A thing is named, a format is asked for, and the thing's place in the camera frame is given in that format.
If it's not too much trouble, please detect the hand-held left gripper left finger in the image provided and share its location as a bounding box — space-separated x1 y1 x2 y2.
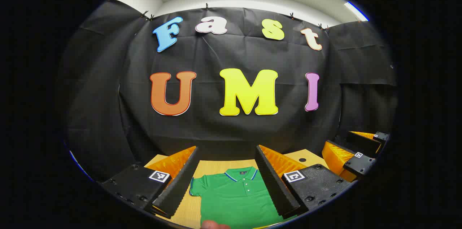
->
101 146 200 219

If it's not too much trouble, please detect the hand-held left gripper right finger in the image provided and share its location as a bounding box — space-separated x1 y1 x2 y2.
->
255 145 352 220

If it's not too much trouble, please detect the green T-shirt with blue trim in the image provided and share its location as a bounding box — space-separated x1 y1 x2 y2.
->
189 166 297 229

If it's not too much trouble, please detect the ceiling light panel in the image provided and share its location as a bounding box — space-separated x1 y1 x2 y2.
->
344 1 369 22

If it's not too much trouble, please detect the black backdrop cloth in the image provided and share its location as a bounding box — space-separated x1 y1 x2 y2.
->
60 0 397 182

